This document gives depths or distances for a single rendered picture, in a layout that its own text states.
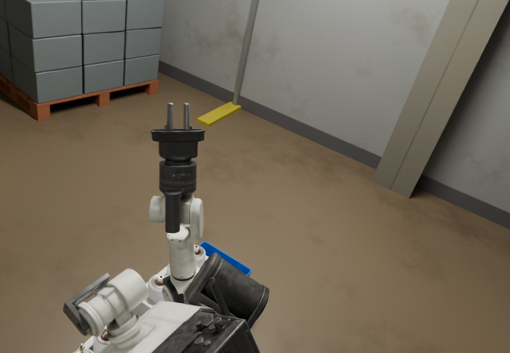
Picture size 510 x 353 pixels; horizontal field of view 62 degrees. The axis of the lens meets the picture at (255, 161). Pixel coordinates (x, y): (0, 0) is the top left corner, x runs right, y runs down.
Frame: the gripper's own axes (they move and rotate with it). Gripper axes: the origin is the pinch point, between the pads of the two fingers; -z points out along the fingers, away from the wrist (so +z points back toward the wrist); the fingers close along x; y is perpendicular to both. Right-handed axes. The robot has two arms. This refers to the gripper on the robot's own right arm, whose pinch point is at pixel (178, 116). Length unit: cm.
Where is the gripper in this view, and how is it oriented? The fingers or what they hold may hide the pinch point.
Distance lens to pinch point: 101.2
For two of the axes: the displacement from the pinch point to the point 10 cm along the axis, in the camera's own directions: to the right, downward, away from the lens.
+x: -9.3, 0.4, -3.5
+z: -0.5, 9.8, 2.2
